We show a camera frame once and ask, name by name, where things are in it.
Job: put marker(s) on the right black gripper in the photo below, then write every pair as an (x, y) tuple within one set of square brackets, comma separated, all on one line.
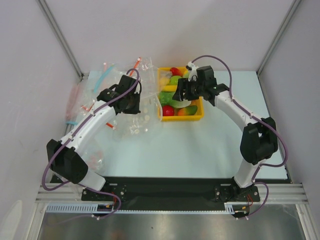
[(183, 89)]

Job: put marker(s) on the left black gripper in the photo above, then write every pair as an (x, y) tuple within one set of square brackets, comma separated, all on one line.
[(135, 110)]

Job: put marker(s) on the green lettuce toy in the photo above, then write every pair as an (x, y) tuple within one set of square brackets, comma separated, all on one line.
[(166, 99)]

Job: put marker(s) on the red pomegranate toy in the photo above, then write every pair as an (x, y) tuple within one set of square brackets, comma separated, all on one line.
[(168, 111)]

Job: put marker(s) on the white dotted zip bag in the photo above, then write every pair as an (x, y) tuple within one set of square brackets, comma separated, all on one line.
[(126, 125)]

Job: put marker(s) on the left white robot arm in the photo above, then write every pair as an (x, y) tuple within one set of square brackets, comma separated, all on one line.
[(65, 155)]

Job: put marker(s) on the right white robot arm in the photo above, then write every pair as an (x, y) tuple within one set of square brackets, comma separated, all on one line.
[(258, 141)]

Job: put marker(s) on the orange zipper clear bag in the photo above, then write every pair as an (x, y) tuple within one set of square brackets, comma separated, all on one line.
[(114, 77)]

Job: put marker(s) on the blue zipper clear bag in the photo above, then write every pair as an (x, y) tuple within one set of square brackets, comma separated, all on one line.
[(96, 80)]

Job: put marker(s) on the pink dotted bag front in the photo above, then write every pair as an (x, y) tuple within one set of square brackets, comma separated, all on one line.
[(95, 160)]

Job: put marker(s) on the yellow banana toy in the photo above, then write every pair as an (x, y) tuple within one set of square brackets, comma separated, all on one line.
[(169, 88)]

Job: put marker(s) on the green lime toy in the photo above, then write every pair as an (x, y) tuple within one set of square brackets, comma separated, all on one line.
[(173, 81)]

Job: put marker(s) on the mango toy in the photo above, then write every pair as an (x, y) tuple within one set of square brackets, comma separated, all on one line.
[(190, 110)]

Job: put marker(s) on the yellow plastic tray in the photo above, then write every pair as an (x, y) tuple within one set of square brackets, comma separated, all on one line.
[(165, 72)]

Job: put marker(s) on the red strawberry toy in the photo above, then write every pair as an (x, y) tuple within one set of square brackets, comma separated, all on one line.
[(176, 71)]

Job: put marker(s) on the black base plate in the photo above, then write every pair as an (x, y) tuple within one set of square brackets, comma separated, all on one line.
[(171, 191)]

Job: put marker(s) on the left aluminium frame post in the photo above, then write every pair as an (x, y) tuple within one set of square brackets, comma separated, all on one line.
[(52, 22)]

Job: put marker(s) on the aluminium frame post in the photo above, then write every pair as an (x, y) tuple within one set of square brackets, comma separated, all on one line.
[(52, 22), (288, 18)]

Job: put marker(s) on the white cable duct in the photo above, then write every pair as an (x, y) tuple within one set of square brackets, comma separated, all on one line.
[(105, 208)]

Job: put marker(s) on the aluminium front rail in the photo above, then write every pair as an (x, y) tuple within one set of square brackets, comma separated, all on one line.
[(278, 194)]

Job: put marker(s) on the right aluminium frame post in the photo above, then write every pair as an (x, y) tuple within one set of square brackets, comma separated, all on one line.
[(288, 18)]

